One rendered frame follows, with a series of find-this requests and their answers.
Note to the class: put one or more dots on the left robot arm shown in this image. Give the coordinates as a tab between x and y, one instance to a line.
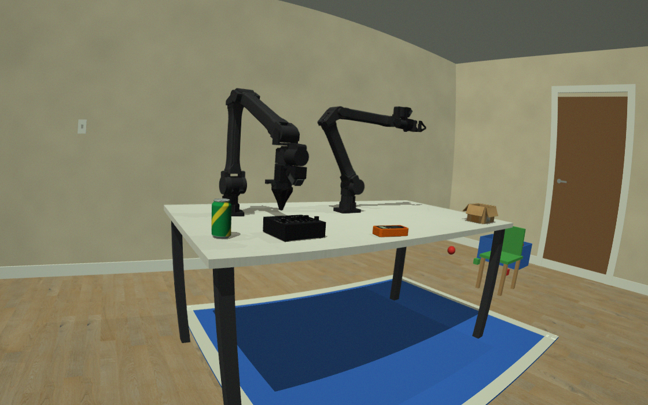
350	183

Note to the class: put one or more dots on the orange digital multimeter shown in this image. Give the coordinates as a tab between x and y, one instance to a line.
390	231

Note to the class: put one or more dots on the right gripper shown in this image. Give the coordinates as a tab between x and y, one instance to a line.
281	190

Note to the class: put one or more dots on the black lighting desk fader panel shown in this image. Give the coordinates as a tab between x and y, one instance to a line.
294	227

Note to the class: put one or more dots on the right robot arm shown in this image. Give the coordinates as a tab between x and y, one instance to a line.
294	155

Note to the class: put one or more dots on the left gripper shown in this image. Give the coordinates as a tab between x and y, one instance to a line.
414	128

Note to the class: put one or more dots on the green and yellow drink can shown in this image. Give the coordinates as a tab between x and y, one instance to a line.
221	218

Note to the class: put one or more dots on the brown cardboard box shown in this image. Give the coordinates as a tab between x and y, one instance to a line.
485	209

